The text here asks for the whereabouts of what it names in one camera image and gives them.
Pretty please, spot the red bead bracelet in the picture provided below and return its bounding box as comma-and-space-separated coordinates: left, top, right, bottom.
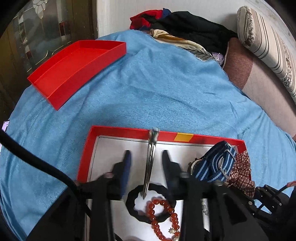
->
145, 199, 181, 241

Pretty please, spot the black scalloped hair tie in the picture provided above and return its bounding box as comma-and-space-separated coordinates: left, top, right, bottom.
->
125, 183, 178, 225

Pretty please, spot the red plaid scrunchie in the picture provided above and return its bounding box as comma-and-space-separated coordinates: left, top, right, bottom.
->
226, 151, 255, 198

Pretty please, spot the blue striped watch strap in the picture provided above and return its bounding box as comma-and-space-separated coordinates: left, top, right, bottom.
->
189, 140, 238, 183

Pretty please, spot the silver hair clip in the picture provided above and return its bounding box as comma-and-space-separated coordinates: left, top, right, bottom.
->
142, 128, 160, 199

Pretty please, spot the person hand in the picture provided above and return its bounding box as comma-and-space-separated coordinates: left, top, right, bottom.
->
287, 181, 296, 188

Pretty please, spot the red framed white tray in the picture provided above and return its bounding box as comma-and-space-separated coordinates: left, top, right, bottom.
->
77, 126, 246, 240

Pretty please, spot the pink bolster cushion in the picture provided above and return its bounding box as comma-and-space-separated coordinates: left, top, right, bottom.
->
223, 38, 295, 139

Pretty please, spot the smartphone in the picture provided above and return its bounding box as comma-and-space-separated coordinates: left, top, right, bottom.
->
2, 120, 10, 132

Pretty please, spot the blue bed blanket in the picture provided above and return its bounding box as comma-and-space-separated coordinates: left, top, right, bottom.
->
6, 30, 295, 189

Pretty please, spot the red box lid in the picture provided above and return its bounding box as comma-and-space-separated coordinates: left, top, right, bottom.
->
28, 40, 126, 110

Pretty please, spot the beige patterned scarf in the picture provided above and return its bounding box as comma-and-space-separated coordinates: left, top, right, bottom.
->
149, 29, 225, 66

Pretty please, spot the striped floral pillow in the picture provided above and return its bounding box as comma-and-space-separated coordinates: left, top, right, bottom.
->
237, 6, 295, 101

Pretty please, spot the black red clothes pile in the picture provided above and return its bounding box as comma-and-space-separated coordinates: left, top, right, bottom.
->
130, 8, 238, 55

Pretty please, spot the black cable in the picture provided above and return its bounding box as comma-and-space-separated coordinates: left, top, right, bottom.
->
0, 131, 93, 216

